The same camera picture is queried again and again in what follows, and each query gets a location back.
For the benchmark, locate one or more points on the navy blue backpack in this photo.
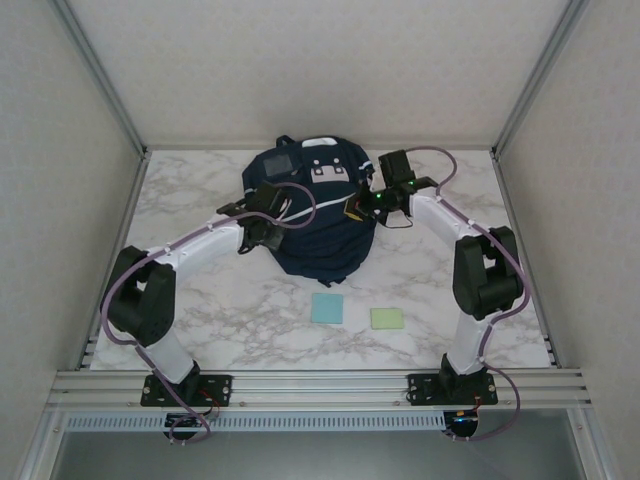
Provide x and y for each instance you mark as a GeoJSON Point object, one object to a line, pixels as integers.
{"type": "Point", "coordinates": [320, 250]}

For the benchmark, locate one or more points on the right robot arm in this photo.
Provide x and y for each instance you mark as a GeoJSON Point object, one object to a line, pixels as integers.
{"type": "Point", "coordinates": [467, 345]}

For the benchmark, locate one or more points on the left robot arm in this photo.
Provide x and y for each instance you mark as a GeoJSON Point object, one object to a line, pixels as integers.
{"type": "Point", "coordinates": [170, 360]}

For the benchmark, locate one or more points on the blue sticky note pad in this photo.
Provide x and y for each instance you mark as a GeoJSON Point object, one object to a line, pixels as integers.
{"type": "Point", "coordinates": [327, 309]}

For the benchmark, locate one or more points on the green sticky note pad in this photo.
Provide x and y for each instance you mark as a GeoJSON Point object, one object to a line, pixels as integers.
{"type": "Point", "coordinates": [387, 319]}

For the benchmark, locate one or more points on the aluminium back frame rail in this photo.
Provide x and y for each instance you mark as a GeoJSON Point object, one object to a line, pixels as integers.
{"type": "Point", "coordinates": [475, 147]}

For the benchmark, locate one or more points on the right aluminium side rail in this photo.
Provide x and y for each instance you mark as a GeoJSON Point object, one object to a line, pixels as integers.
{"type": "Point", "coordinates": [512, 200]}

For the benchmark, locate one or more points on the aluminium side rail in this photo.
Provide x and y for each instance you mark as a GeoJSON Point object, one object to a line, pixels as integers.
{"type": "Point", "coordinates": [117, 250]}
{"type": "Point", "coordinates": [512, 200]}

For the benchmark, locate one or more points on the left aluminium side rail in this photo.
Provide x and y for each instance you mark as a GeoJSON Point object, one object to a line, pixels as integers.
{"type": "Point", "coordinates": [117, 250]}

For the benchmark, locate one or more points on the right aluminium frame post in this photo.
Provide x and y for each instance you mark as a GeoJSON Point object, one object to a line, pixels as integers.
{"type": "Point", "coordinates": [540, 75]}

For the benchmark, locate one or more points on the aluminium frame post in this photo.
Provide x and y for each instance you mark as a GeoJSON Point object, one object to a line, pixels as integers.
{"type": "Point", "coordinates": [101, 75]}
{"type": "Point", "coordinates": [540, 75]}

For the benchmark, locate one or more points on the aluminium mounting rail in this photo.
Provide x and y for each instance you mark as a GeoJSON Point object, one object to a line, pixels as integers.
{"type": "Point", "coordinates": [320, 390]}

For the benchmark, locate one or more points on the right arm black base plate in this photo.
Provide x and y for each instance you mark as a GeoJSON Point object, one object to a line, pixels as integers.
{"type": "Point", "coordinates": [425, 387]}

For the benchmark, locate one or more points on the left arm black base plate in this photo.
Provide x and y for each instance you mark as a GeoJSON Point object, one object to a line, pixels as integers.
{"type": "Point", "coordinates": [220, 387]}

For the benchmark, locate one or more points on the left aluminium frame post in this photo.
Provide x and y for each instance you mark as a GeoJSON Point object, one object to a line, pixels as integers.
{"type": "Point", "coordinates": [101, 75]}

